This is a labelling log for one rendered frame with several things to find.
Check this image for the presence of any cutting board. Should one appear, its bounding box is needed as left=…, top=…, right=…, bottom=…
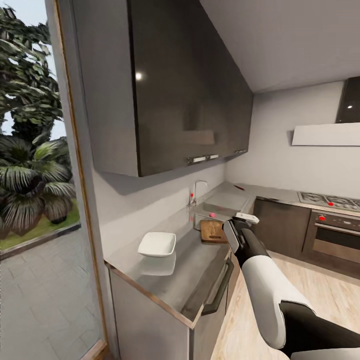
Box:
left=200, top=220, right=229, bottom=244

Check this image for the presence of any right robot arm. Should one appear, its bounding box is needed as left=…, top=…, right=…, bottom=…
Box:
left=223, top=212, right=360, bottom=360

